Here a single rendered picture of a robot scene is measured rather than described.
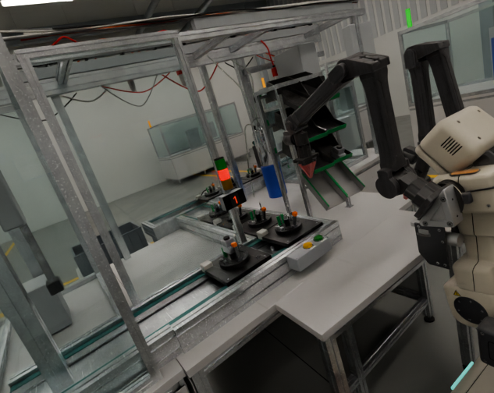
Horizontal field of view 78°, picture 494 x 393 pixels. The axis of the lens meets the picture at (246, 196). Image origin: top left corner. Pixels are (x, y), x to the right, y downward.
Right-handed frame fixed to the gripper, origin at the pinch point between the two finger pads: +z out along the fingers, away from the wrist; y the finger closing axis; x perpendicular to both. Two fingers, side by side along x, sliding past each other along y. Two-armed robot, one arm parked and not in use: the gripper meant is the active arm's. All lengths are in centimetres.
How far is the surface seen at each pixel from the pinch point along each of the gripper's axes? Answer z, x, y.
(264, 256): 26.6, -7.8, 30.1
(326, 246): 30.2, 6.6, 6.4
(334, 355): 50, 31, 38
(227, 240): 15.3, -16.9, 40.0
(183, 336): 31, 0, 75
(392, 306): 124, -18, -65
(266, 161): 9, -95, -49
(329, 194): 19.9, -13.6, -23.6
